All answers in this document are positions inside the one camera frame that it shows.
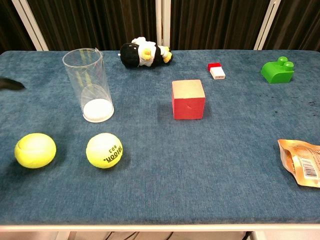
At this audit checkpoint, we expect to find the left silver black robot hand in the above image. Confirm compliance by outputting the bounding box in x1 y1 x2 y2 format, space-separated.
0 77 26 91

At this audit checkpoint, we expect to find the plain yellow tennis ball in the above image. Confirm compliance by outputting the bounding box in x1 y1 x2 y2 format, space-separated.
14 132 57 169

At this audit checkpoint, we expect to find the clear plastic cylinder container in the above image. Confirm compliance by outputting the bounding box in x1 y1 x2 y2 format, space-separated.
62 47 115 124

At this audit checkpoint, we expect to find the yellow tennis ball black print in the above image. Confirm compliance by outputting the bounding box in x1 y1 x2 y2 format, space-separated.
85 132 124 170

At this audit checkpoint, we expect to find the black white plush penguin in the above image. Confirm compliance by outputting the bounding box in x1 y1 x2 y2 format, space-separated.
119 36 174 69

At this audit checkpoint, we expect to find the blue table cloth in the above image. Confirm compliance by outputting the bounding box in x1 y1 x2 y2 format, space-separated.
0 50 320 225

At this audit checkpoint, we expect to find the red wooden cube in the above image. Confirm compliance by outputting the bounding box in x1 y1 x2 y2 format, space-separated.
171 79 207 121

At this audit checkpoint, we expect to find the small red white box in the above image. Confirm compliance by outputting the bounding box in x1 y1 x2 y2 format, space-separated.
207 62 226 81

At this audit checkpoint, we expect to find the green plastic building block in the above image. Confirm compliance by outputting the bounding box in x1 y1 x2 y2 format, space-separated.
260 56 295 85

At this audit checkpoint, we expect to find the orange snack packet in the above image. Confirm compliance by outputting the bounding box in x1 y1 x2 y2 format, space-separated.
277 138 320 189

